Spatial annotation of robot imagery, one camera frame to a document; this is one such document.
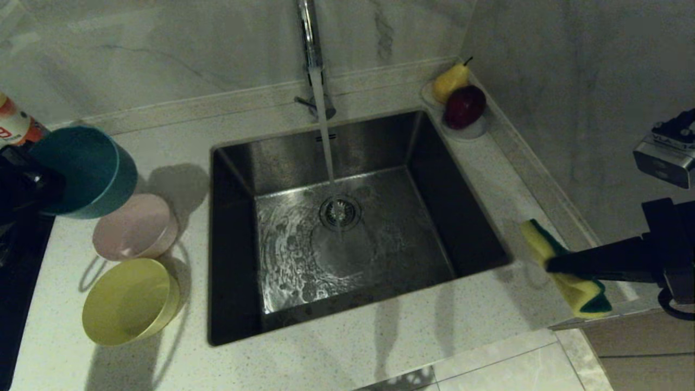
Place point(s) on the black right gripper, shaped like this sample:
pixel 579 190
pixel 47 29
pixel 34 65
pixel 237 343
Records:
pixel 676 250

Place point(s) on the small white dish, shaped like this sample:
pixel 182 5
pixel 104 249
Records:
pixel 472 132

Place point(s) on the black induction cooktop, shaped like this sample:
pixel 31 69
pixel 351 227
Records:
pixel 16 298

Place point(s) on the yellow pear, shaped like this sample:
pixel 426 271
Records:
pixel 449 84

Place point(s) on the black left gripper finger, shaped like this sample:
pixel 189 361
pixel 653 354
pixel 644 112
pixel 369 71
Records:
pixel 32 184

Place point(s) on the chrome sink faucet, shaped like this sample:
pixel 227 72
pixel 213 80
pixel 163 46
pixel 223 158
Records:
pixel 309 32

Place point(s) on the beige wooden cabinet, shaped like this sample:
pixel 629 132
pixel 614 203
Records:
pixel 651 358

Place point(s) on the green and yellow sponge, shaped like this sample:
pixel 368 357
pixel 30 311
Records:
pixel 583 296

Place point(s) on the stainless steel sink basin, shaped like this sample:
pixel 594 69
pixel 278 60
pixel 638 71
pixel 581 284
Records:
pixel 407 255

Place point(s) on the blue plastic bowl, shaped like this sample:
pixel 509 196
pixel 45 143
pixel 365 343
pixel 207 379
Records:
pixel 92 168

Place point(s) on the yellow plastic bowl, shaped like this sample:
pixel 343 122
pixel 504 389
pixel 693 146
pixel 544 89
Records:
pixel 130 301

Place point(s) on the pink plastic bowl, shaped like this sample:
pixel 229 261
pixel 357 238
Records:
pixel 133 228

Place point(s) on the round metal drain strainer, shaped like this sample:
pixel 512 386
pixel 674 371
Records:
pixel 340 213

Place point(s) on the orange detergent bottle yellow cap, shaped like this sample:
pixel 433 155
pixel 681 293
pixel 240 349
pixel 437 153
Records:
pixel 13 122

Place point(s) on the dark red apple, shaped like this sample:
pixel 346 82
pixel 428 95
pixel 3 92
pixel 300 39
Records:
pixel 464 107

